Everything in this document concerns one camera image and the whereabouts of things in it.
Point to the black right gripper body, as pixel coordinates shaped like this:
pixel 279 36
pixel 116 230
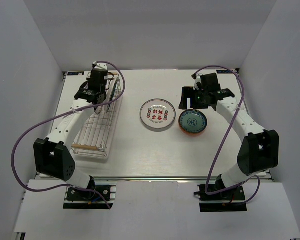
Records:
pixel 200 94

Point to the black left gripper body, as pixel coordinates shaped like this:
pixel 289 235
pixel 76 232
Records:
pixel 103 91

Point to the blue patterned plate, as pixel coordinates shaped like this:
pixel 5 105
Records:
pixel 192 117

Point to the white plate red lettering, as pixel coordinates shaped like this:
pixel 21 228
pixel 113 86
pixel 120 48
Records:
pixel 157 115

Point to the orange plate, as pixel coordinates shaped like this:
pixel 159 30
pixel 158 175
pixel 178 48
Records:
pixel 190 131

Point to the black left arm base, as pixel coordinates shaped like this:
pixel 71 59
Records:
pixel 85 200

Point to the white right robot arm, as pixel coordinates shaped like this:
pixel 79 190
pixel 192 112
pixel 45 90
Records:
pixel 259 149

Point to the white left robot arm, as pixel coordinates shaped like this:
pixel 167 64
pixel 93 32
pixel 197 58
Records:
pixel 52 154

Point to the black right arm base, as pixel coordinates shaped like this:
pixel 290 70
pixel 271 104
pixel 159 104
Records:
pixel 229 201

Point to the green rimmed white plate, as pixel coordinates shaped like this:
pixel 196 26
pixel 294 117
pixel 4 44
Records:
pixel 112 95

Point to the clear plastic drip tray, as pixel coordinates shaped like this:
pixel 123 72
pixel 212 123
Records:
pixel 103 152

